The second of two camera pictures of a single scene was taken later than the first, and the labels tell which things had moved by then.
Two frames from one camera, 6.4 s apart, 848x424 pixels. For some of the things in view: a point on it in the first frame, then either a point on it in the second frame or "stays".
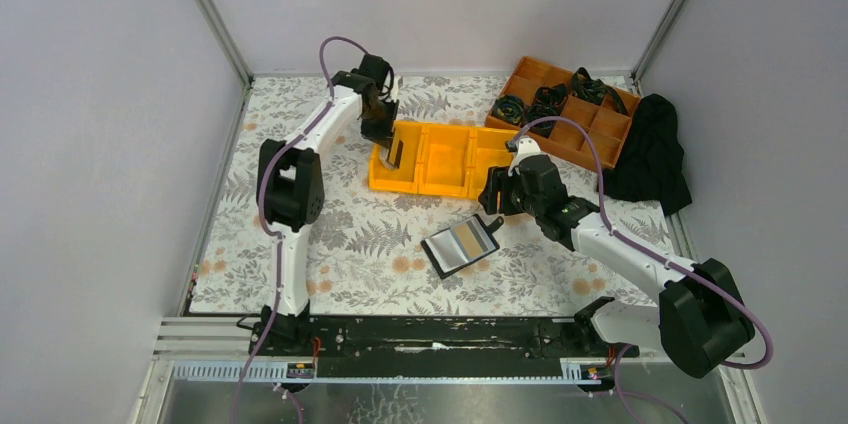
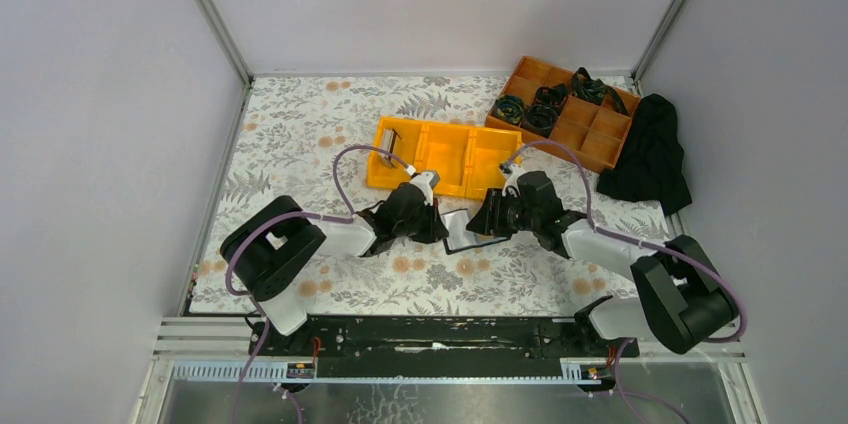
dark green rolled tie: [594, 89] stays
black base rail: [443, 346] stays
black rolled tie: [552, 96] stays
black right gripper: [501, 189] → [490, 217]
